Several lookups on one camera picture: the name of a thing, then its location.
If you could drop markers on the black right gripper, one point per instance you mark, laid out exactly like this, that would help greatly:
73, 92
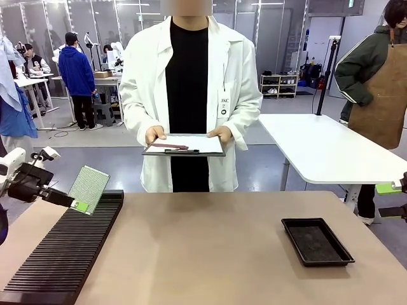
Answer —
404, 182

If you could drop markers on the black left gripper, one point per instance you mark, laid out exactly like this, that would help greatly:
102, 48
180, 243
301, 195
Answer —
30, 182

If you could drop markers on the green perforated PCB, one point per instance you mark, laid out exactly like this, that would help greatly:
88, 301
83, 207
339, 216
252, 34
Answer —
89, 185

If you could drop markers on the dark red pen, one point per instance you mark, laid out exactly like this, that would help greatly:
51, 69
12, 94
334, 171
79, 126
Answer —
168, 146

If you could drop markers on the white paper sheet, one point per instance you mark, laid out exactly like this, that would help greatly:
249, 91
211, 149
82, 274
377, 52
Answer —
197, 143

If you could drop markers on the dark grey clipboard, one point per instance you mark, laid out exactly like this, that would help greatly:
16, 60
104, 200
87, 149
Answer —
219, 154

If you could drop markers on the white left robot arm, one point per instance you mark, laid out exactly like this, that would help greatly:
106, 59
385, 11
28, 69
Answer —
11, 159

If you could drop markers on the person's left forearm white sleeve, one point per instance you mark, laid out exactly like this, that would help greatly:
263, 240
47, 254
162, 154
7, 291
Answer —
246, 117

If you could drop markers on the person's right forearm white sleeve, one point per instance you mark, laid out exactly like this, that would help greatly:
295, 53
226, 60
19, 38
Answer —
136, 114

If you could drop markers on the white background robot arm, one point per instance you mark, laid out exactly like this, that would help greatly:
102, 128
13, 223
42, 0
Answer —
116, 57

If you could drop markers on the black slotted PCB rack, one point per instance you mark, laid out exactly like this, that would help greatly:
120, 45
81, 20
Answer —
66, 241

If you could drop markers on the person's right hand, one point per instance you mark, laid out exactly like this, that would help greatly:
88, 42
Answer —
154, 133

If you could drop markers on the person's left hand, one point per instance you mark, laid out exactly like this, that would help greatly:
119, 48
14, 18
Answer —
222, 132

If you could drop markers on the black plastic tray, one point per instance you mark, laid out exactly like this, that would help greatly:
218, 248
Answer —
348, 255

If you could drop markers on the large white table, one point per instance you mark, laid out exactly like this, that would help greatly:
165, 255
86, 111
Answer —
324, 146

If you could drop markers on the grey step stool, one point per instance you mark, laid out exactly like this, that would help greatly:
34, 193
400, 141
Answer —
104, 114

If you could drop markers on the person in light blue shirt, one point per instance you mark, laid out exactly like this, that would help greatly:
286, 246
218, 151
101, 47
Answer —
12, 108

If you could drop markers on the person in brown apron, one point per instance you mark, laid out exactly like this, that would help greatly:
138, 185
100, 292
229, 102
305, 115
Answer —
381, 85

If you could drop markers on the small white background table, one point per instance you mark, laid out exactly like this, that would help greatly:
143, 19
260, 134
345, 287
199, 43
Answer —
28, 82

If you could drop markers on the person in blue hoodie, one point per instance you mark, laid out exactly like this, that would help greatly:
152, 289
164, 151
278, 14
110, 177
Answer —
76, 73

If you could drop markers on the white background workbench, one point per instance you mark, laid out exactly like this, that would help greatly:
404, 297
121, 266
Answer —
108, 81

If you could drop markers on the brown cardboard box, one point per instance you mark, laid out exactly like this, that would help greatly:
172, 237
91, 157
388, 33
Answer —
103, 74

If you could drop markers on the person in varsity jacket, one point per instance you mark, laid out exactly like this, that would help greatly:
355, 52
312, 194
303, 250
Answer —
36, 65

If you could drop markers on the black tripod pole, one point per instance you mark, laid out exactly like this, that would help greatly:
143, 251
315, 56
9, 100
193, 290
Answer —
326, 79

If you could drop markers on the black luggage pile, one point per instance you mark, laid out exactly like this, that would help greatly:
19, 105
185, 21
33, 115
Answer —
311, 74

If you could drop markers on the wooden shoe shelf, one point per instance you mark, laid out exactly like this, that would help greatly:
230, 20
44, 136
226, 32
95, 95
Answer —
279, 85

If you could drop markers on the person in white lab coat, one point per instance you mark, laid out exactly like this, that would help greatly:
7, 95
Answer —
190, 79

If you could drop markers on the white name badge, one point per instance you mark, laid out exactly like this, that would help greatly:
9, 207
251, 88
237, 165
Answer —
224, 103

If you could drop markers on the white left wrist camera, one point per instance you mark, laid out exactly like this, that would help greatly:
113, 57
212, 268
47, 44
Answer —
49, 153

